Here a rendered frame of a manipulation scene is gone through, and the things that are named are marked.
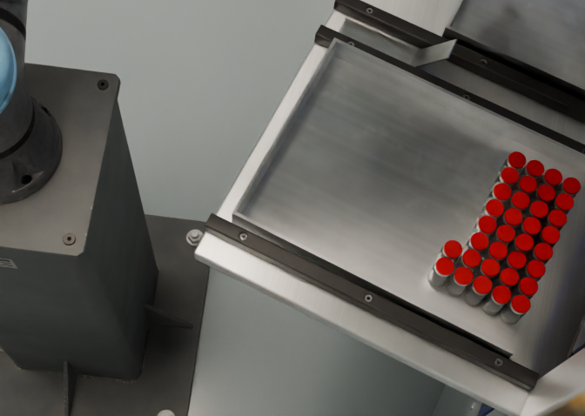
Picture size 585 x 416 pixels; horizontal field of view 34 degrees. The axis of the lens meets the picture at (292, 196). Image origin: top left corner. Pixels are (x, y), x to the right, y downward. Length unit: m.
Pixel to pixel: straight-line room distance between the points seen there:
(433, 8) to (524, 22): 0.12
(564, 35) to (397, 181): 0.31
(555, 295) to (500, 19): 0.37
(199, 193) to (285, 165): 0.95
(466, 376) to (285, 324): 0.94
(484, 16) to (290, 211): 0.37
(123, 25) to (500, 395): 1.46
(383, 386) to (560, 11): 0.94
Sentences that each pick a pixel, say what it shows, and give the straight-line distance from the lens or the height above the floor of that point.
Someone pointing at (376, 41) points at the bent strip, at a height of 0.88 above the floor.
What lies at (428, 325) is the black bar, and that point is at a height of 0.90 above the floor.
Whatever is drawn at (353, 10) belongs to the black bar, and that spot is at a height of 0.90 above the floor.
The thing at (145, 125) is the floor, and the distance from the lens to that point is 2.13.
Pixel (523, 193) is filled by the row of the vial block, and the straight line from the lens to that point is 1.09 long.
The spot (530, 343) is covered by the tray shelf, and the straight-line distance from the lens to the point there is 1.09.
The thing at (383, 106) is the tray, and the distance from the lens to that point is 1.16.
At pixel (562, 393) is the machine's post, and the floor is 1.03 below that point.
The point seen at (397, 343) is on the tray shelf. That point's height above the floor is 0.88.
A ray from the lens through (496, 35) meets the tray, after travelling 1.24.
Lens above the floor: 1.89
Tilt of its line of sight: 67 degrees down
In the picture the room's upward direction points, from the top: 9 degrees clockwise
